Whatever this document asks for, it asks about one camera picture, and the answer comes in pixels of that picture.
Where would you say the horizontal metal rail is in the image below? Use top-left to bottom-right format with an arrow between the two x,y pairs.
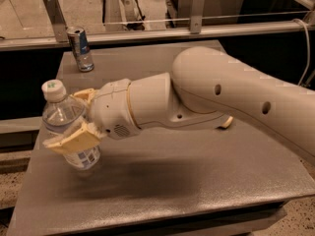
0,21 -> 304,51

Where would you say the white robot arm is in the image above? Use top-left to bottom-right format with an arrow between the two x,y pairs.
43,46 -> 315,163

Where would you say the right metal bracket post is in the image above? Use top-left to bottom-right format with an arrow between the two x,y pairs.
190,0 -> 205,34

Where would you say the metal bracket post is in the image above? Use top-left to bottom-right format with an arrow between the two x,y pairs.
42,0 -> 68,42
190,0 -> 205,34

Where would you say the white cable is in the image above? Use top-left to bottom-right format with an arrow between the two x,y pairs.
291,18 -> 312,87

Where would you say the left metal bracket post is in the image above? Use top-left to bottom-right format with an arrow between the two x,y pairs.
42,0 -> 68,42

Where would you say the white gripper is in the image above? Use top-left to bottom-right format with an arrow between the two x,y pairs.
43,79 -> 140,154

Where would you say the clear plastic water bottle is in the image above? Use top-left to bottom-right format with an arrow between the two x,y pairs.
41,80 -> 100,170

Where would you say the blue silver drink can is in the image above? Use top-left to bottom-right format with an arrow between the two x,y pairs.
67,26 -> 95,72

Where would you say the yellow sponge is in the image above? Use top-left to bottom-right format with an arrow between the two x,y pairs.
218,116 -> 233,129

